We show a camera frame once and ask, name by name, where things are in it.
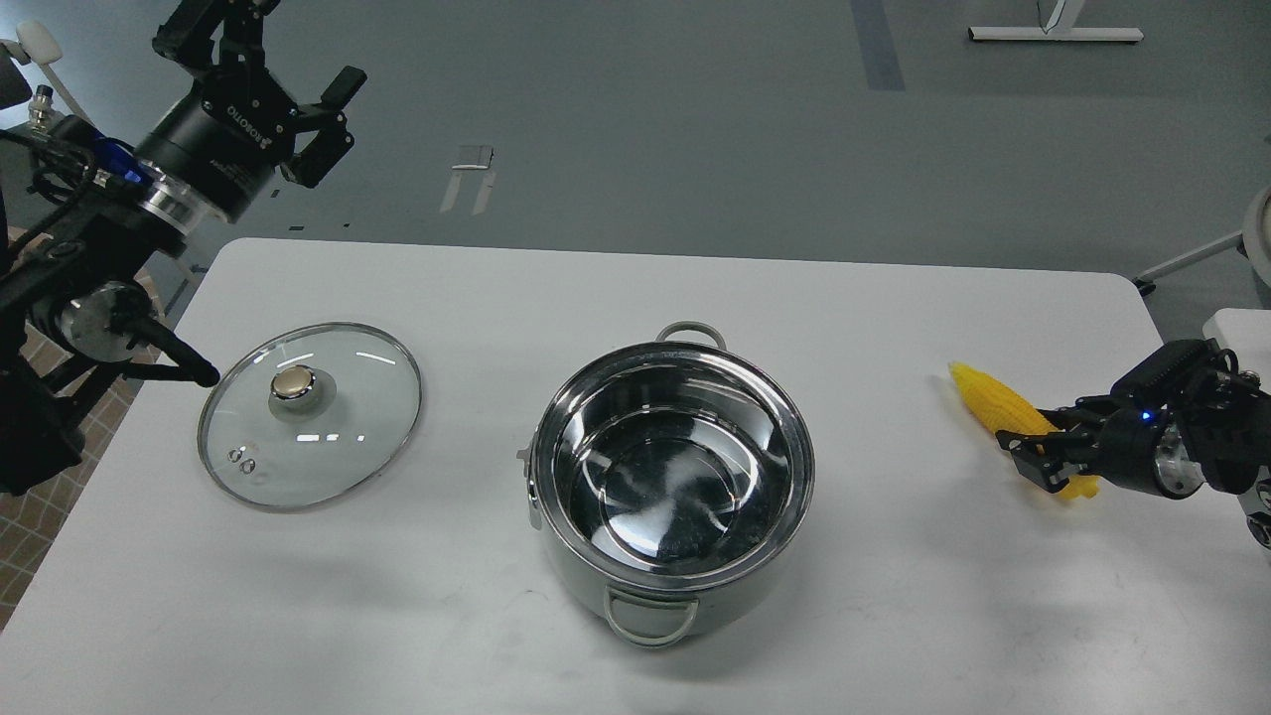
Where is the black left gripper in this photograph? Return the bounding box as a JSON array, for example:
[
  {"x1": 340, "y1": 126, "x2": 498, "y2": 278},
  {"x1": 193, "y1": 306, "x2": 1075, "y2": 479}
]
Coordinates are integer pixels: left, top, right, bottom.
[{"x1": 136, "y1": 1, "x2": 367, "y2": 224}]

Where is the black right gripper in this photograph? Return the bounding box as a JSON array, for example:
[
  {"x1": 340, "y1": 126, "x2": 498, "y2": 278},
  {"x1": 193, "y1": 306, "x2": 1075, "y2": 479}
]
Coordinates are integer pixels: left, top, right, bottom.
[{"x1": 996, "y1": 395, "x2": 1177, "y2": 499}]

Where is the yellow toy corn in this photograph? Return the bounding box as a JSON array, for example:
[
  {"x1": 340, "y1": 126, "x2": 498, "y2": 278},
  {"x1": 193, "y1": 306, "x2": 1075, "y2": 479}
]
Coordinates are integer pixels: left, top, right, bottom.
[{"x1": 948, "y1": 359, "x2": 1101, "y2": 500}]

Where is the glass pot lid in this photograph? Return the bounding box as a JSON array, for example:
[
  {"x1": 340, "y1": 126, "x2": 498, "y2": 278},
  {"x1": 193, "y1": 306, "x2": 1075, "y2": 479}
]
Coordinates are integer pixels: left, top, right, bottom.
[{"x1": 197, "y1": 323, "x2": 425, "y2": 512}]

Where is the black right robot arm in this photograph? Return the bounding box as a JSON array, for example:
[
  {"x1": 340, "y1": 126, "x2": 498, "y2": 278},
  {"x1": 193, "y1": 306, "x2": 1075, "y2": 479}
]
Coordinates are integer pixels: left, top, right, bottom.
[{"x1": 993, "y1": 339, "x2": 1270, "y2": 547}]

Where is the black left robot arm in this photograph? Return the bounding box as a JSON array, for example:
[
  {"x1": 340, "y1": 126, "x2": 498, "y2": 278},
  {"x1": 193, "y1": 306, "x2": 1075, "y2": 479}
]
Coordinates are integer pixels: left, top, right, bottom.
[{"x1": 1, "y1": 1, "x2": 367, "y2": 497}]

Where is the stainless steel pot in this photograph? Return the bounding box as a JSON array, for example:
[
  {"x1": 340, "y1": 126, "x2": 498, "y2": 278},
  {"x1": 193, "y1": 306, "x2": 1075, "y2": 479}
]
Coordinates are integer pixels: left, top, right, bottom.
[{"x1": 519, "y1": 321, "x2": 813, "y2": 648}]

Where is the white desk foot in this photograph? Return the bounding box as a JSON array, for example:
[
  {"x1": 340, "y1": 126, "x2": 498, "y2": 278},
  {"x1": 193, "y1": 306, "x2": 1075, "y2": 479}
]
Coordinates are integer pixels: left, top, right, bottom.
[{"x1": 967, "y1": 1, "x2": 1145, "y2": 44}]

